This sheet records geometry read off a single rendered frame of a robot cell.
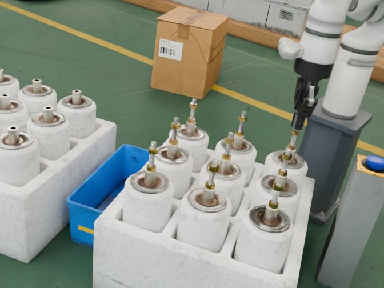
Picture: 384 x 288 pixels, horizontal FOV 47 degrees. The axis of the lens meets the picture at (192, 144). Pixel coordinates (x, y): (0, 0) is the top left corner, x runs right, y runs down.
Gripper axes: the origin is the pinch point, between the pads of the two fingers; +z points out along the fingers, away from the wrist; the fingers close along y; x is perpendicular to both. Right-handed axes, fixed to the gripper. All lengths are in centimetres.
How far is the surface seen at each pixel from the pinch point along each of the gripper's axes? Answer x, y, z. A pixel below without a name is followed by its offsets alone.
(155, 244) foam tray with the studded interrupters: 25.6, -25.7, 17.5
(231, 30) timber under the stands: 10, 198, 32
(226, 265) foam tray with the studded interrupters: 12.4, -28.6, 17.1
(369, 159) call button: -13.8, -8.7, 2.2
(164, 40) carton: 40, 90, 13
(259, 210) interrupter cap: 7.6, -21.0, 9.7
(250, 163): 8.2, -0.4, 12.0
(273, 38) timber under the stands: -16, 182, 29
